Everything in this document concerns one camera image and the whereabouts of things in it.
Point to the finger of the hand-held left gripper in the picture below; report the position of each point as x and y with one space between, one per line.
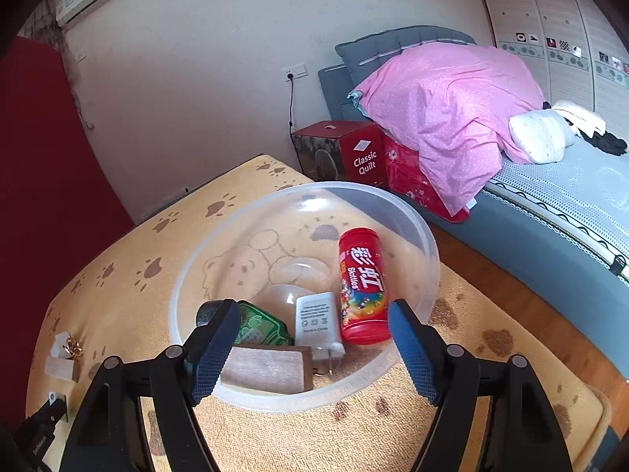
54 413

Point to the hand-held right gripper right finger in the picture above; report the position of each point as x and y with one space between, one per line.
413 349

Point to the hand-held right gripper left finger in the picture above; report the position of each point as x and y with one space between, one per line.
216 349

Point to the black ribbed block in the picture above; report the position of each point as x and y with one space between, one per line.
209 312

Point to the light wood block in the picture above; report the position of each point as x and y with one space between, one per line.
61 368

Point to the green metal tin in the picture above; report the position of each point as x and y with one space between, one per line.
258 324

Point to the dark wood block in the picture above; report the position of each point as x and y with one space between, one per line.
265 368

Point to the gold rings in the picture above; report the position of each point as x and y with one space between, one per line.
73 349

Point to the white foam block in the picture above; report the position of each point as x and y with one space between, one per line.
59 344

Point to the red candy can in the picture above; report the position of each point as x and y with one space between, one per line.
361 280

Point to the clear plastic bowl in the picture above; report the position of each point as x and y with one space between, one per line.
245 255

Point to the white charger plug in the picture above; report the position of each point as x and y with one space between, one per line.
317 319

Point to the red floral bag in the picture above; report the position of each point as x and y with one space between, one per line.
408 177

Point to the red cardboard box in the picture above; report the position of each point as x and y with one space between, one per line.
363 157

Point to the grey mattress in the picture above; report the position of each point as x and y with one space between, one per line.
565 187

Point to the red curtain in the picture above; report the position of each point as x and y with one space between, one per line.
49 182

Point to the pink dotted quilt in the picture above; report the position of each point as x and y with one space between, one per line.
442 108

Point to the white pillow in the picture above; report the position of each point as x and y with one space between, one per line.
538 135

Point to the black clothes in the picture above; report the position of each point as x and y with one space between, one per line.
607 142

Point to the white clothes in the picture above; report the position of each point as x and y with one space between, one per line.
582 115

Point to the grey quilted cushion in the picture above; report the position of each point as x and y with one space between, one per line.
383 44

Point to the pale lace curtain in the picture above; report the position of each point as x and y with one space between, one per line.
64 59

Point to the white wardrobe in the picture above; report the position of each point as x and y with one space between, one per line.
555 14

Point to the blue grey bed frame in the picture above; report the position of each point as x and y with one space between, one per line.
540 265

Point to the white wall socket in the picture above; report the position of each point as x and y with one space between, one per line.
297 71

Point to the small wall switch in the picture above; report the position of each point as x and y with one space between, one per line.
80 53

